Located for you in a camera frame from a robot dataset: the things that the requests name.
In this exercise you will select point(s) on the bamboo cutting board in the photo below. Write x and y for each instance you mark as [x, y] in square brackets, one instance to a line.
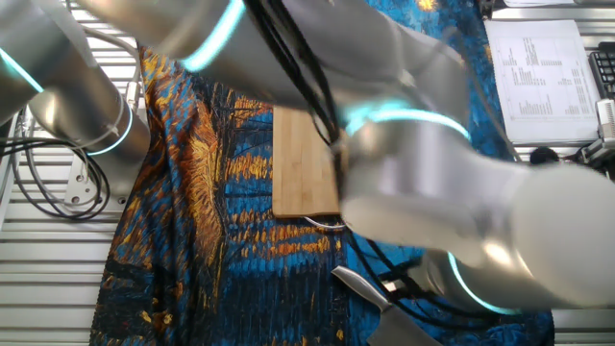
[300, 168]

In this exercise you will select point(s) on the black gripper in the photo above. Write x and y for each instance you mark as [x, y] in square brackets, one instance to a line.
[408, 286]

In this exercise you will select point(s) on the printed white paper sheet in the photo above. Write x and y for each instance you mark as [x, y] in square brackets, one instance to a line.
[543, 81]

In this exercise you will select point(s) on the steel cleaver knife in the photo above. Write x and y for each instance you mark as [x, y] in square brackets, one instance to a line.
[360, 288]

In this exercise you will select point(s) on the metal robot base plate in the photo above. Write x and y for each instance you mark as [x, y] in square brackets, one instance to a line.
[79, 187]

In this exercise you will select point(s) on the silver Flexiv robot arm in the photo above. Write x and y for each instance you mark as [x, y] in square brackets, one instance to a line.
[432, 182]

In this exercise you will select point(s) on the black computer keyboard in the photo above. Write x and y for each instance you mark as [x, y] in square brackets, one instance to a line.
[604, 72]

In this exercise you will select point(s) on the starry night painting tablecloth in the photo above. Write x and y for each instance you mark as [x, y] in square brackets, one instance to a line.
[192, 240]

